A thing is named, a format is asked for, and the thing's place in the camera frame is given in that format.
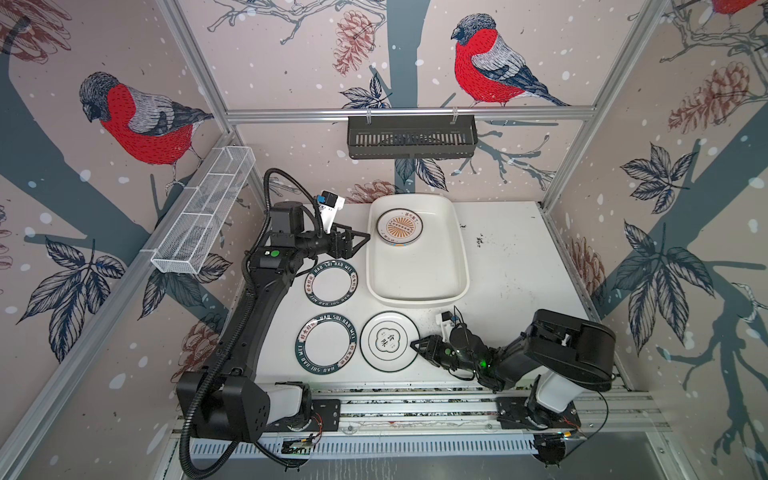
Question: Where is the white plastic bin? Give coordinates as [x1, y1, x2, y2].
[366, 194, 470, 308]

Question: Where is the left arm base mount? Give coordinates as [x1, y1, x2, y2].
[265, 399, 341, 434]

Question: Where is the horizontal aluminium frame bar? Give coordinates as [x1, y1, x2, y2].
[225, 106, 597, 125]

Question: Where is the black cable right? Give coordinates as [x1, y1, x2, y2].
[557, 383, 610, 460]

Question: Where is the black corrugated cable left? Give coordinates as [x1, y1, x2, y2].
[178, 167, 328, 479]

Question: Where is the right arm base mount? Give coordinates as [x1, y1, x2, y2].
[495, 396, 581, 431]

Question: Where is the white mesh wall shelf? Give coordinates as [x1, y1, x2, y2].
[151, 146, 255, 275]

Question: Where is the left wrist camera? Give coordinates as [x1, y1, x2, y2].
[317, 191, 345, 234]

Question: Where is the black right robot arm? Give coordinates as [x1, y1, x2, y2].
[410, 309, 616, 431]

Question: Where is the orange sunburst plate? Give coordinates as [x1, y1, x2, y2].
[376, 208, 424, 246]

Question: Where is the green rim plate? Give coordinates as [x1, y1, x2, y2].
[304, 260, 359, 308]
[294, 313, 359, 376]

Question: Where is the black hanging wire basket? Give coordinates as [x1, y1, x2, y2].
[347, 115, 478, 160]

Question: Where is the white flower plate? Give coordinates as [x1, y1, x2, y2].
[360, 311, 420, 373]

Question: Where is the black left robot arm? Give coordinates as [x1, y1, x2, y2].
[177, 223, 371, 443]

